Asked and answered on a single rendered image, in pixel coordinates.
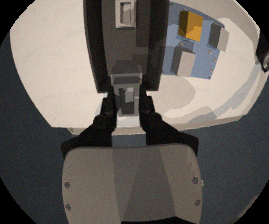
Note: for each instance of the orange rectangular block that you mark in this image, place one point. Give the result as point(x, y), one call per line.
point(190, 25)

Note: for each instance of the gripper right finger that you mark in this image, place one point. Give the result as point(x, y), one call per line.
point(157, 130)

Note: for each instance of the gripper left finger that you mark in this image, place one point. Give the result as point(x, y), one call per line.
point(96, 134)

